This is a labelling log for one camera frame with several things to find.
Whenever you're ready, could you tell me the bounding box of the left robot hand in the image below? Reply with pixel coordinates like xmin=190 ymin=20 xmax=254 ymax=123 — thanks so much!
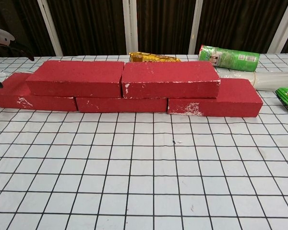
xmin=0 ymin=25 xmax=36 ymax=89

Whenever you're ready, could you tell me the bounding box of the gold biscuit packet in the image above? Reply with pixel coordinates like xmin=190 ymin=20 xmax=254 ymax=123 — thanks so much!
xmin=129 ymin=51 xmax=183 ymax=63

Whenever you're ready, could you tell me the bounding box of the clear plastic cup stack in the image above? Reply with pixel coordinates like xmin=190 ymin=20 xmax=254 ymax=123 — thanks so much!
xmin=217 ymin=71 xmax=288 ymax=91

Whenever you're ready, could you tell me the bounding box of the white black grid tablecloth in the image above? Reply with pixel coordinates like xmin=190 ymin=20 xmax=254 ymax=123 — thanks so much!
xmin=0 ymin=53 xmax=288 ymax=230

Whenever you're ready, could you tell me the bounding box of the red brick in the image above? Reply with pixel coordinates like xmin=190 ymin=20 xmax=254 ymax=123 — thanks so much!
xmin=121 ymin=61 xmax=221 ymax=100
xmin=167 ymin=78 xmax=264 ymax=118
xmin=25 ymin=60 xmax=125 ymax=99
xmin=0 ymin=72 xmax=79 ymax=113
xmin=75 ymin=97 xmax=168 ymax=113

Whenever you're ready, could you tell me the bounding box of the white frame bar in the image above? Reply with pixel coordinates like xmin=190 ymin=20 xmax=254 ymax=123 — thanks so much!
xmin=121 ymin=0 xmax=139 ymax=56
xmin=188 ymin=0 xmax=205 ymax=55
xmin=36 ymin=0 xmax=64 ymax=57
xmin=265 ymin=0 xmax=288 ymax=54

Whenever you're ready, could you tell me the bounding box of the dark pleated curtain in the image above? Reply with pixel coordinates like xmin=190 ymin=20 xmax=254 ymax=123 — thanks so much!
xmin=0 ymin=0 xmax=288 ymax=59

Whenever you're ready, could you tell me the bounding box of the green chips can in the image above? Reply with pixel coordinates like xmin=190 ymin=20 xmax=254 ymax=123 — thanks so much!
xmin=197 ymin=44 xmax=261 ymax=72

